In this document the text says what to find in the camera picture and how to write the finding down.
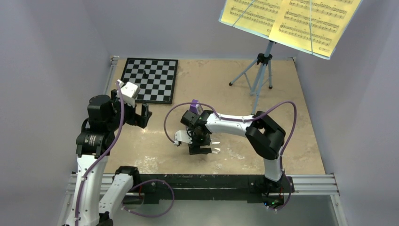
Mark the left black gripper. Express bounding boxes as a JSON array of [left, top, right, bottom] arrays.
[[106, 89, 151, 131]]

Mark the clear plastic metronome cover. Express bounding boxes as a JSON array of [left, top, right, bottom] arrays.
[[209, 141, 221, 154]]

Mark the purple metronome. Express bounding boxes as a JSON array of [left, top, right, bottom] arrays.
[[189, 99, 204, 115]]

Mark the light blue music stand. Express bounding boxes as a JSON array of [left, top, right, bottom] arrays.
[[218, 0, 364, 116]]

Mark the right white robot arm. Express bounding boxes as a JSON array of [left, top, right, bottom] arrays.
[[174, 110, 286, 192]]

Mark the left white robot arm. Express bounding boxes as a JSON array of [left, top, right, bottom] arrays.
[[65, 88, 152, 226]]

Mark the black white chessboard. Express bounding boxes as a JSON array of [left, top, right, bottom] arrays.
[[121, 58, 178, 104]]

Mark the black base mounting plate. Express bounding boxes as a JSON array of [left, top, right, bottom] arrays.
[[128, 174, 295, 204]]

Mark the left yellow sheet music page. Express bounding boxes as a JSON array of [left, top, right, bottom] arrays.
[[220, 0, 283, 36]]

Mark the yellow sheet music page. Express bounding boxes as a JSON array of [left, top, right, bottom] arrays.
[[220, 0, 283, 36], [269, 0, 361, 59]]

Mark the right yellow sheet music page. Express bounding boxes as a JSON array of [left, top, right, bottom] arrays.
[[269, 0, 361, 59]]

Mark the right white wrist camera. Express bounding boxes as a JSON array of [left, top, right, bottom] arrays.
[[173, 130, 192, 146]]

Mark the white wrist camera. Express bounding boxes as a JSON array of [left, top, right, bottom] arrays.
[[173, 130, 192, 146], [117, 80, 140, 106]]

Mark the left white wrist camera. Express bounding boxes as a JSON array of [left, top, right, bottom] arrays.
[[117, 80, 140, 106]]

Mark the aluminium frame rail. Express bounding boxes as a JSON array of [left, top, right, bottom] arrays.
[[56, 56, 348, 226]]

